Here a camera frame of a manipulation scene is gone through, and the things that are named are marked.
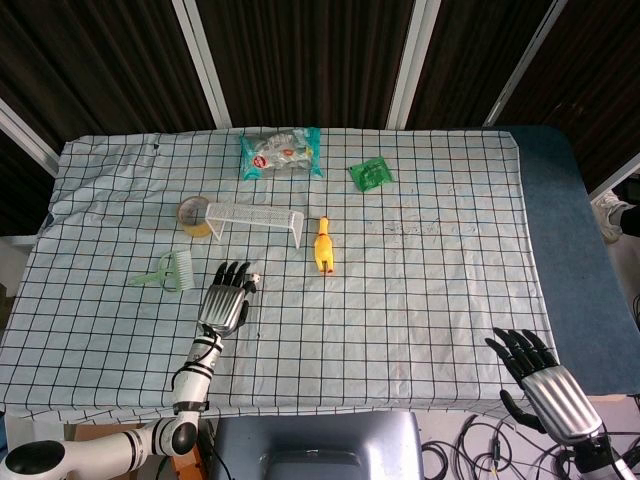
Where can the green small brush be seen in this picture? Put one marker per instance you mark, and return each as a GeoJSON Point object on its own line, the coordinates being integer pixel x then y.
{"type": "Point", "coordinates": [169, 271]}

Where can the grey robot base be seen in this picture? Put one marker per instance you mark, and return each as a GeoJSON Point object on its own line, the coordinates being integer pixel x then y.
{"type": "Point", "coordinates": [315, 447]}

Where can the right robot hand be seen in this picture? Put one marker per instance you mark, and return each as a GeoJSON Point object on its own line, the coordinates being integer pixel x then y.
{"type": "Point", "coordinates": [555, 390]}

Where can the green small packet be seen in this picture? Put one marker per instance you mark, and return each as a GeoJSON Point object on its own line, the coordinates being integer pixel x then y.
{"type": "Point", "coordinates": [370, 173]}

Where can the white checkered tablecloth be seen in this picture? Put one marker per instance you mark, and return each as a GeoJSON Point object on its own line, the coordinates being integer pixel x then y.
{"type": "Point", "coordinates": [280, 270]}

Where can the yellow rubber chicken toy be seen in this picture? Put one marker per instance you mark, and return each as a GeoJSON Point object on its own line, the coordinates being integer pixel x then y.
{"type": "Point", "coordinates": [324, 245]}

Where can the white sneaker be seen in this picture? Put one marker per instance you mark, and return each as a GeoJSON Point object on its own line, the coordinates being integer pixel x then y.
{"type": "Point", "coordinates": [606, 216]}

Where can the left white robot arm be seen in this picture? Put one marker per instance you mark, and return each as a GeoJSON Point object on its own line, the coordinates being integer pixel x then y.
{"type": "Point", "coordinates": [150, 415]}

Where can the clear tape roll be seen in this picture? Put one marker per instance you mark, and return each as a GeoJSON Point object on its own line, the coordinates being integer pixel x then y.
{"type": "Point", "coordinates": [196, 217]}

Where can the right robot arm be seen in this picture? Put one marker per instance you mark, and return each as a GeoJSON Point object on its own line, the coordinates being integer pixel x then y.
{"type": "Point", "coordinates": [602, 457]}

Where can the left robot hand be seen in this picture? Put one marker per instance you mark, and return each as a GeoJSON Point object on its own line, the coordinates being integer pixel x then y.
{"type": "Point", "coordinates": [224, 304]}

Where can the teal snack bag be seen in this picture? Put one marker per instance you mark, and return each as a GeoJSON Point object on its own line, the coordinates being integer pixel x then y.
{"type": "Point", "coordinates": [280, 153]}

